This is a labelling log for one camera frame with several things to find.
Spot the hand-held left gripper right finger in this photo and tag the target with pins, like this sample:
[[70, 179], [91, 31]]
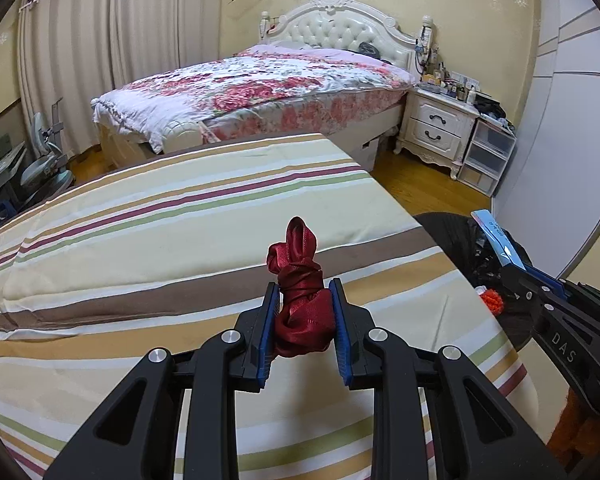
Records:
[[341, 330]]

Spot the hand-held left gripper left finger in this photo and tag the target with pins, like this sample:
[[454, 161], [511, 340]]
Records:
[[267, 330]]

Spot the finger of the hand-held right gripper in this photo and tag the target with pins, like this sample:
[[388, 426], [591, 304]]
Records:
[[547, 280], [527, 290]]

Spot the dark red satin cloth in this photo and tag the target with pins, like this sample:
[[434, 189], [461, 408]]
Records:
[[300, 310]]

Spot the red foam fruit net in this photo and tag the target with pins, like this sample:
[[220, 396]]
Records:
[[490, 299]]

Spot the blue packet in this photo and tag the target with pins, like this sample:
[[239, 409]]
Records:
[[495, 237]]

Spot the bin with black bag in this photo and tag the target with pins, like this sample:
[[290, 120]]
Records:
[[455, 245]]

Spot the person's right forearm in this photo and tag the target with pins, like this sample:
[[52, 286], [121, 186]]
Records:
[[580, 440]]

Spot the clear plastic drawer unit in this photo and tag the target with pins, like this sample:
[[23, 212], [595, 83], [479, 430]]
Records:
[[487, 155]]

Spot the grey wardrobe sliding door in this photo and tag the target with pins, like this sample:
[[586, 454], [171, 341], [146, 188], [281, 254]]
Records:
[[570, 135]]

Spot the cardboard box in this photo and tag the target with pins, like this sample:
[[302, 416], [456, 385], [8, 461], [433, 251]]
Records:
[[367, 152]]

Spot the dark bag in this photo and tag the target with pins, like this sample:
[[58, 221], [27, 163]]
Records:
[[490, 105]]

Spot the white nightstand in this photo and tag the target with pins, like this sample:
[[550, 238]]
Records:
[[435, 125]]

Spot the group of bottles on nightstand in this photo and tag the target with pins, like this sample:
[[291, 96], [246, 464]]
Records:
[[450, 85]]

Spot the floral quilt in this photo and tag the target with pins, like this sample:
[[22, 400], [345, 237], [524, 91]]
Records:
[[240, 85]]

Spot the items hanging on bedpost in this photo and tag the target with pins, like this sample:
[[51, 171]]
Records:
[[425, 45]]

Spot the grey blue chair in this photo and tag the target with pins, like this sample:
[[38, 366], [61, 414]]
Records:
[[45, 170]]

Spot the dark item on bed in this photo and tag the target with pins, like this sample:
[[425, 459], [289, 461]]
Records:
[[368, 48]]

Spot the white bed with tufted headboard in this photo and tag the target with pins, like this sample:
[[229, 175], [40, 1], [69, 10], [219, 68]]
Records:
[[340, 25]]

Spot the beige curtains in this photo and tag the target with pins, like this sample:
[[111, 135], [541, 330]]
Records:
[[120, 35]]

